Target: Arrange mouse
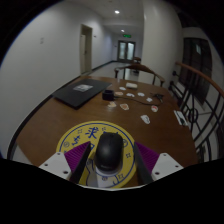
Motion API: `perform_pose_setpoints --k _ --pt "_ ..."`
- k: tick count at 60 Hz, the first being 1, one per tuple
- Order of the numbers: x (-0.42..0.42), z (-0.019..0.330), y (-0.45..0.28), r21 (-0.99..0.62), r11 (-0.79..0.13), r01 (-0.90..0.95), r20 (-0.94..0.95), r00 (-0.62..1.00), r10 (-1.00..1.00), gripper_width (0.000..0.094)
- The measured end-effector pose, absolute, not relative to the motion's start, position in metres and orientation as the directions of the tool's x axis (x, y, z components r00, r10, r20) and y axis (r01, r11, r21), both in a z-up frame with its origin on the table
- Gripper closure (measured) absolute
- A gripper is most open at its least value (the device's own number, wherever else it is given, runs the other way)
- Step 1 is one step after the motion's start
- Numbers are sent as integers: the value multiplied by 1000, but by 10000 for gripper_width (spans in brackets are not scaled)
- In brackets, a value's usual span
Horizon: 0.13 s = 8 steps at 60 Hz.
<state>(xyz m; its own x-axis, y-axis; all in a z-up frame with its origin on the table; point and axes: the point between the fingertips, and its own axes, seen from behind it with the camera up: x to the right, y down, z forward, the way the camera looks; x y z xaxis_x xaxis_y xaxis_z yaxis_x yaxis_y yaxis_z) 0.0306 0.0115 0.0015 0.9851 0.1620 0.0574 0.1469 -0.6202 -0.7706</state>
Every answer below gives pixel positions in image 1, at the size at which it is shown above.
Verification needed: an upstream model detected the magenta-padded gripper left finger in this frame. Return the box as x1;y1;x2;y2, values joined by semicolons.
38;140;93;185

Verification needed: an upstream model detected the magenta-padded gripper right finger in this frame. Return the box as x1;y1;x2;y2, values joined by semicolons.
133;141;184;186

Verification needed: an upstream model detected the black computer mouse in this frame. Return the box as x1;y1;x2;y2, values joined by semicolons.
94;131;125;174

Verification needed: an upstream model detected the round yellow cartoon mouse pad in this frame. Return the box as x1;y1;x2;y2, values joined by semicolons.
55;120;137;190

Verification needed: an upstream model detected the dark pen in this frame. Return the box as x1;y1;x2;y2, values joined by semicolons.
177;111;188;126

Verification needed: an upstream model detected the black railing with wooden handrail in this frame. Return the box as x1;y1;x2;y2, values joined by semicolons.
168;60;224;158

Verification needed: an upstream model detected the black closed laptop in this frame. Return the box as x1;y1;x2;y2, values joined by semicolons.
52;78;113;110

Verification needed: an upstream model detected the small black box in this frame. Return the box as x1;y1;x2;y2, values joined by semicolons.
101;89;115;102

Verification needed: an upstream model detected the flat white box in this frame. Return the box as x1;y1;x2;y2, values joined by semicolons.
125;82;139;90

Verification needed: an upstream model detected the wooden armchair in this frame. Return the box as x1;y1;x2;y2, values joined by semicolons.
114;63;166;87

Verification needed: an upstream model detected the dark framed window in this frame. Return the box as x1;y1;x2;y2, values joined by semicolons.
182;37;214;105

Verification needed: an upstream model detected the pale single door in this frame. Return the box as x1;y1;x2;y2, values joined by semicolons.
79;23;94;76

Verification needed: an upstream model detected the glazed double door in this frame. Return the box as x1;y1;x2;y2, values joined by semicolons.
117;39;137;63

